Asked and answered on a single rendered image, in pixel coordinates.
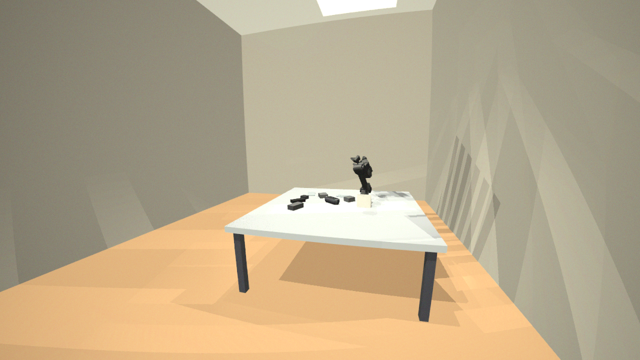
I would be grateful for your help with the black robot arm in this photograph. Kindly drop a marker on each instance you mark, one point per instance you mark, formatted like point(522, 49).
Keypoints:
point(363, 170)

